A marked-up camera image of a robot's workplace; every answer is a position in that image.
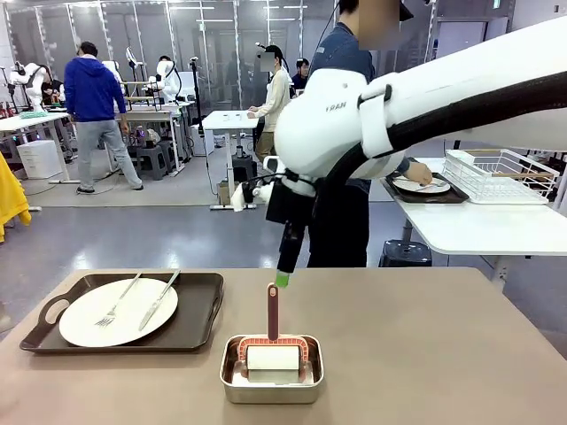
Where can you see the seated person in dark top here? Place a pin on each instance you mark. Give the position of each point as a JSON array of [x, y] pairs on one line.
[[301, 77]]

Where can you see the silver fork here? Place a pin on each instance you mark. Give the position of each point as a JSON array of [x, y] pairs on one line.
[[116, 305]]

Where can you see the grey plastic stool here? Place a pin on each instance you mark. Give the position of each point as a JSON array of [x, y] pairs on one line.
[[153, 159]]

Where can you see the dark brown serving tray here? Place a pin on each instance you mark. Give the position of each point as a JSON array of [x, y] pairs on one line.
[[197, 310], [458, 195]]

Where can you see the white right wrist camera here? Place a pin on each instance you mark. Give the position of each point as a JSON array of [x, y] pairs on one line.
[[246, 195]]

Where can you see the person in blue hoodie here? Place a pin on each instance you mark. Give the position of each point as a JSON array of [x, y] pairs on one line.
[[90, 93]]

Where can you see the small cardboard box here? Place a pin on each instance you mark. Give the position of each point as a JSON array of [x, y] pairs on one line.
[[223, 192]]

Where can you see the white drawer cabinet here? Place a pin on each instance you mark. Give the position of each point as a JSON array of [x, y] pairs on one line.
[[40, 159]]

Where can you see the rectangular metal tray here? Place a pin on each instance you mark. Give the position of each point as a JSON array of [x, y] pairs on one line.
[[270, 395]]

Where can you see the person in denim jacket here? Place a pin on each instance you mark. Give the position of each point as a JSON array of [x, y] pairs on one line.
[[339, 226]]

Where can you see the white round plate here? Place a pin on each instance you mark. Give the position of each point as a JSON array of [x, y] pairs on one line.
[[84, 325], [436, 187]]

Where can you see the silver table knife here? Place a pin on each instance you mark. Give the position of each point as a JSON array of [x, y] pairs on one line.
[[157, 303]]

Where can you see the white standing desk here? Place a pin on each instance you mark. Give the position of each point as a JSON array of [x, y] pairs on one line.
[[226, 119]]

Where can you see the red lint roller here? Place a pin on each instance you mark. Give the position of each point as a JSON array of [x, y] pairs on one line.
[[272, 319]]

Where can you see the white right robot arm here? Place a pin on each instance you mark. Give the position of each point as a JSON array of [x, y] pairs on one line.
[[319, 128]]

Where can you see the black plastic stool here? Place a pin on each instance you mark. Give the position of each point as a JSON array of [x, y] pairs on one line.
[[405, 253]]

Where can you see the white side table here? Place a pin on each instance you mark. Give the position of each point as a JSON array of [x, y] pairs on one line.
[[478, 226]]

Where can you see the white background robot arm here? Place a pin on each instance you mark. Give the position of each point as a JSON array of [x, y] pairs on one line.
[[166, 82], [33, 84]]

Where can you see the black stool under desk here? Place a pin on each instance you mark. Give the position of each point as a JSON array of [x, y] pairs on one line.
[[244, 168]]

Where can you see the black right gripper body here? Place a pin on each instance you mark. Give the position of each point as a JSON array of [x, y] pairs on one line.
[[290, 203]]

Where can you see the black camera tripod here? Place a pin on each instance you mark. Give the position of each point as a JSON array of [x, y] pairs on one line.
[[196, 88]]

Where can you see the white long desk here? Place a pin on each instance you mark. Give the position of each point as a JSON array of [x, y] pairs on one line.
[[26, 121]]

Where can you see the person right hand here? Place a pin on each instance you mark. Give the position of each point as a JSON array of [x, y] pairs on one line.
[[421, 173]]

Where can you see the person in cream top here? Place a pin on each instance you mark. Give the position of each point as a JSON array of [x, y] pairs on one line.
[[275, 93]]

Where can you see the wooden frame workbench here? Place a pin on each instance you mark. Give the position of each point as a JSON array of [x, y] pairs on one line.
[[150, 113]]

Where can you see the yellow cloth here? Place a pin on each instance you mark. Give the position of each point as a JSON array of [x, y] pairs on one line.
[[11, 199]]

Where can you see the person right forearm denim sleeve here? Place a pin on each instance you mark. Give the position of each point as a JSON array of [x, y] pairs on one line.
[[404, 167]]

